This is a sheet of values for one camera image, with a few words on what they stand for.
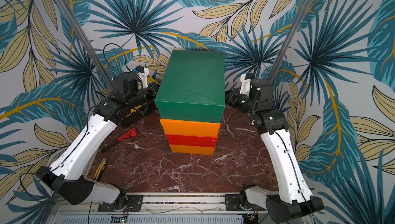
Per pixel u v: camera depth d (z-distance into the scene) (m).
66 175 0.38
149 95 0.58
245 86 0.57
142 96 0.56
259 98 0.45
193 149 0.89
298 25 0.82
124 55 0.97
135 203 0.74
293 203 0.36
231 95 0.55
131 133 0.95
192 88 1.68
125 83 0.48
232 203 0.73
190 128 0.65
